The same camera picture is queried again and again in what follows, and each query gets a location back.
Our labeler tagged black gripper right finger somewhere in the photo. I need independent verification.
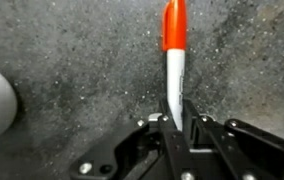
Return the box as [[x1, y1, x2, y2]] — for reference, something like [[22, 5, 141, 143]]
[[182, 99, 284, 180]]

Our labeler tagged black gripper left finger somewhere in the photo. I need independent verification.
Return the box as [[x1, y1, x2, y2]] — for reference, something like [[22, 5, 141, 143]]
[[69, 98, 196, 180]]

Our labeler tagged orange capped white marker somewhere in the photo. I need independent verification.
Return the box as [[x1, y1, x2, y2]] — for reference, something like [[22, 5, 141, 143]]
[[161, 0, 188, 132]]

